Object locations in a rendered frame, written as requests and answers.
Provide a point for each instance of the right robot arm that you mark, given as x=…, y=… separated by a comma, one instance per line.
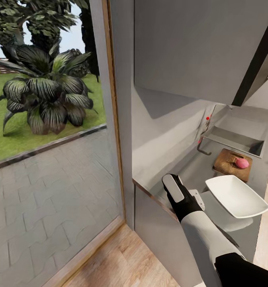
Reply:
x=219, y=262

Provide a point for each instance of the cabinet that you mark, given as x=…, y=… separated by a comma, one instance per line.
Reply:
x=214, y=50

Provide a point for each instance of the drop in sink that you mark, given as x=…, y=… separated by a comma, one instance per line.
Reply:
x=243, y=134

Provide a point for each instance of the bowl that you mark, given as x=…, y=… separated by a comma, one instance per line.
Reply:
x=236, y=197

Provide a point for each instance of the fixed window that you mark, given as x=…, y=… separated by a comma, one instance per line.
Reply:
x=61, y=184

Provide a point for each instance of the parer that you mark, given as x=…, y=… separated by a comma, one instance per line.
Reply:
x=226, y=235

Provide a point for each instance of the cutting board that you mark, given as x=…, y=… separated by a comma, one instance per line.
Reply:
x=226, y=163

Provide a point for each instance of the vidalia onion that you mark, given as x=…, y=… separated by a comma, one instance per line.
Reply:
x=241, y=163

